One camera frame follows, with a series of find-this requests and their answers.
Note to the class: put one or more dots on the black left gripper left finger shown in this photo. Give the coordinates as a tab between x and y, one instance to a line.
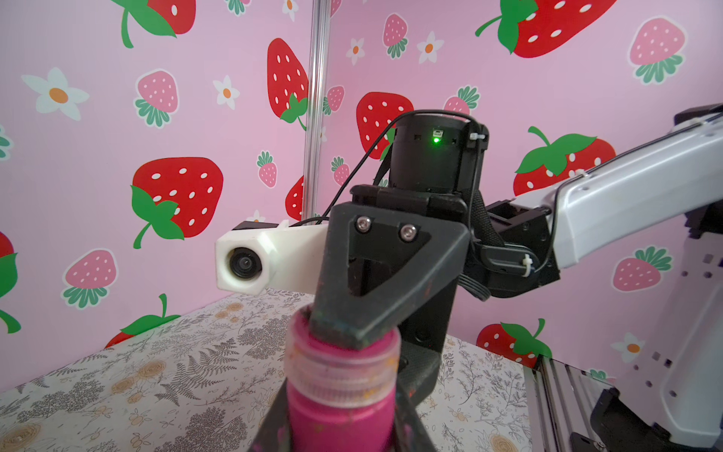
274	435

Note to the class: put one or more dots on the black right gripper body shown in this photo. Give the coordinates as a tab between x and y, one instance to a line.
428	232

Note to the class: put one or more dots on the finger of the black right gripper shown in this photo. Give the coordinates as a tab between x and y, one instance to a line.
423	336
344	317

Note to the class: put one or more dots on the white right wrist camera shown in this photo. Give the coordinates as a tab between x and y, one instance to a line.
257	255

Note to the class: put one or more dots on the magenta paint jar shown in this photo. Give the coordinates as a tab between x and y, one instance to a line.
317	427

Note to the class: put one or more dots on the aluminium right rear corner post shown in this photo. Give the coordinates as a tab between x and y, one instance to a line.
317	71

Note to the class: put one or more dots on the magenta jar lid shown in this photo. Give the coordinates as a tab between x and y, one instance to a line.
318	369

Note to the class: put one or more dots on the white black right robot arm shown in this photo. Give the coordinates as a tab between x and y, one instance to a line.
672	399

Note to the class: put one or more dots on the aluminium front base rails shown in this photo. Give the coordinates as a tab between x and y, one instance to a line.
560	400

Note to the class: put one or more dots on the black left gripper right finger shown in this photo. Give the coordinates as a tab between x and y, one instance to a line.
410	434

